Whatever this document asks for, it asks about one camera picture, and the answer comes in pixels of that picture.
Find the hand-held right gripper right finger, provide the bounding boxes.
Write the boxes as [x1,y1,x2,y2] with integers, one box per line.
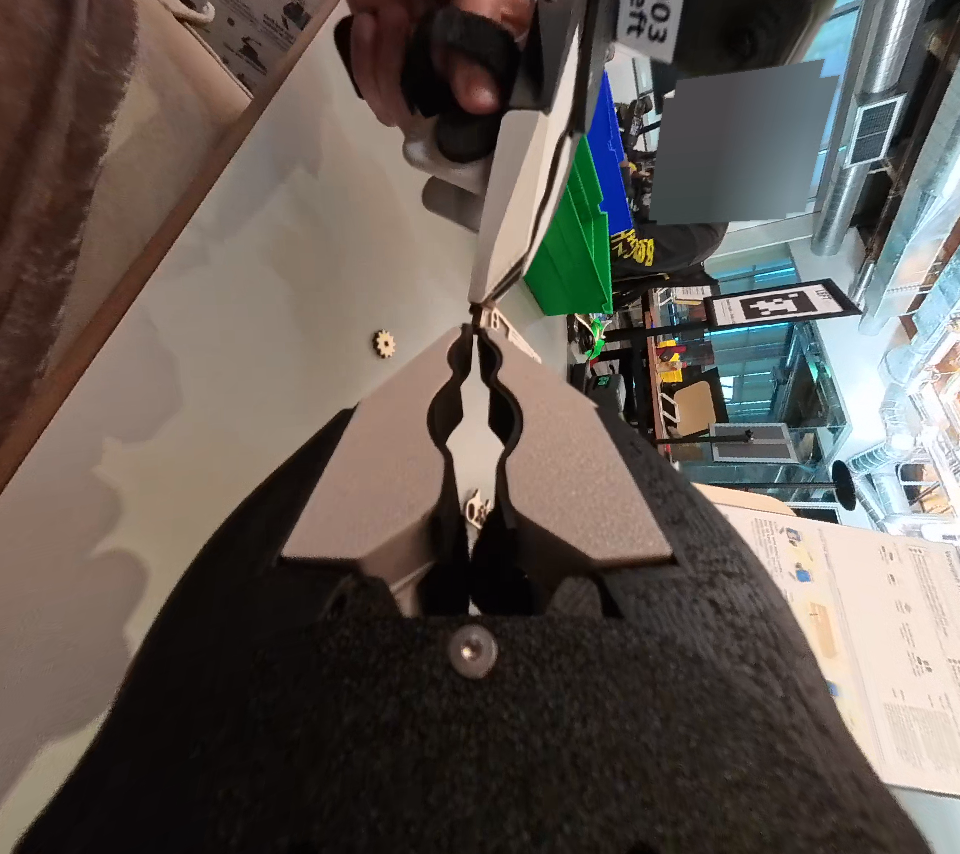
[472,329,674,617]

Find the person's brown sweater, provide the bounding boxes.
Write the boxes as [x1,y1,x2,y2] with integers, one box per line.
[0,0,144,435]

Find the grey framed board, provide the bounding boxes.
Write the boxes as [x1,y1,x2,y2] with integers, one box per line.
[708,422,792,465]

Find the pale wooden board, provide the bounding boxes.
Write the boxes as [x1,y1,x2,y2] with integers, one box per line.
[693,482,796,518]

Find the wooden cutout parts sheet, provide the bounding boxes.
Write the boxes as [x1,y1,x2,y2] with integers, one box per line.
[483,305,543,366]

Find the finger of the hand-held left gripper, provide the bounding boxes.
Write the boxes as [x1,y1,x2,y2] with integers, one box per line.
[469,110,582,306]
[483,0,625,306]

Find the printed instruction sheet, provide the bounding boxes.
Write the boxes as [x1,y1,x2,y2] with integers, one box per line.
[712,503,960,791]

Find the metal vent grille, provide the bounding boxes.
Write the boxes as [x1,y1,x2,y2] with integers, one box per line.
[846,92,909,169]

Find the silver metal duct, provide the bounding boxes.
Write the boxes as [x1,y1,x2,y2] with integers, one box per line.
[813,0,939,255]

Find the blue plastic bin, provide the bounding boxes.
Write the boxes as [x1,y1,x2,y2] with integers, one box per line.
[585,71,635,236]

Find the green plastic bin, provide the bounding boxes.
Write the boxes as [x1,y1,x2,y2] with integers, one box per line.
[522,137,615,315]

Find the black round stand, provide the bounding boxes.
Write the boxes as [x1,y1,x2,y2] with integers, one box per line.
[831,460,864,512]

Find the pale wooden chair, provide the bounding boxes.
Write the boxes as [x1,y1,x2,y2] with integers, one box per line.
[663,380,730,441]

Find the black framed marker sign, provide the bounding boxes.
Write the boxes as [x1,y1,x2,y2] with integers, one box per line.
[703,280,864,330]

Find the person's beige garment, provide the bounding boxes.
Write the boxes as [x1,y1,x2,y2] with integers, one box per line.
[15,0,252,375]

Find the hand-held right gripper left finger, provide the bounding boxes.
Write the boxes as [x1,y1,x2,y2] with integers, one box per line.
[281,323,477,617]

